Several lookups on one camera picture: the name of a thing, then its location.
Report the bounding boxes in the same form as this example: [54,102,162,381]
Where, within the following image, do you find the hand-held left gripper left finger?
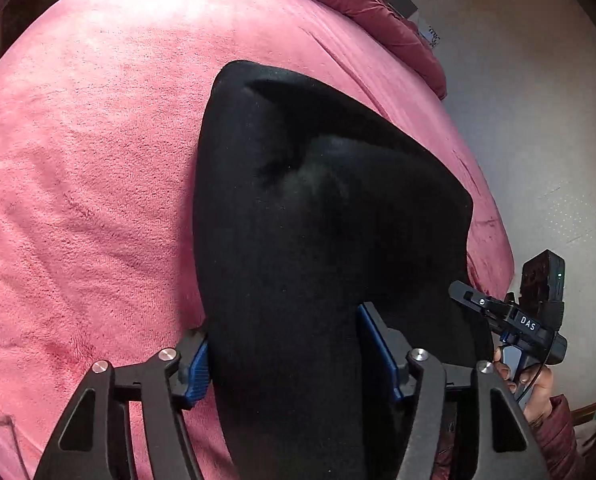
[33,332,213,480]

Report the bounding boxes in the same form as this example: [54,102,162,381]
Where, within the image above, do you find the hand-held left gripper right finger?
[355,302,553,480]

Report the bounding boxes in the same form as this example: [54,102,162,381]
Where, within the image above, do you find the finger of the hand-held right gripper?
[448,280,517,337]

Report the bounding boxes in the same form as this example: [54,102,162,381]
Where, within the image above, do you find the black pants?
[192,60,493,480]

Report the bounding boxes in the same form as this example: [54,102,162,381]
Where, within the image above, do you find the person's right forearm red sleeve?
[526,393,587,480]

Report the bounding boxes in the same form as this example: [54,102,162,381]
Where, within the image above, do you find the person's right hand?
[492,347,557,427]

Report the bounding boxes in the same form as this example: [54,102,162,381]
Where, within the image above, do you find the round wooden table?
[569,394,596,428]

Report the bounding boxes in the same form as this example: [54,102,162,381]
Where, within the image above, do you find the pink plush bed blanket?
[0,0,516,480]

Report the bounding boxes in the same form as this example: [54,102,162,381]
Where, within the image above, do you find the floral pillow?
[418,16,443,52]

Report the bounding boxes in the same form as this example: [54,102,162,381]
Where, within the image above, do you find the red duvet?
[238,0,448,101]

